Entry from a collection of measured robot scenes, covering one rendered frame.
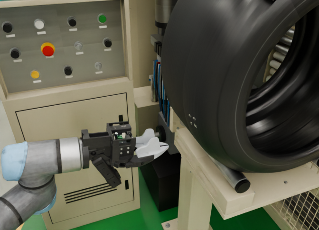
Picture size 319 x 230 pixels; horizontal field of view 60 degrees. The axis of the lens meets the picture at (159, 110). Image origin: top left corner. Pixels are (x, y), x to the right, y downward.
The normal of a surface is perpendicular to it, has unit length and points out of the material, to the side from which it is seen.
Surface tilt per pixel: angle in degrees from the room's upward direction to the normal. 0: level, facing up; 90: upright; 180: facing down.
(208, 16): 59
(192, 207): 90
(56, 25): 90
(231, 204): 90
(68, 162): 79
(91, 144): 90
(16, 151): 18
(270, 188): 0
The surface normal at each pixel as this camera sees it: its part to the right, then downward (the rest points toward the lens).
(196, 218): 0.35, 0.50
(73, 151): 0.32, -0.28
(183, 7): -0.80, -0.27
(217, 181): 0.00, -0.84
